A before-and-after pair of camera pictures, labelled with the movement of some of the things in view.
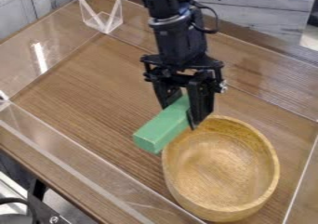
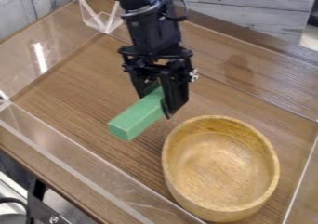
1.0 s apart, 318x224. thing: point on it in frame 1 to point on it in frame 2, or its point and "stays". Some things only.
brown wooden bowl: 221,169 stays
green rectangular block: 168,124 to 140,116
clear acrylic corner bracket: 102,21 stays
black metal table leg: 43,213 stays
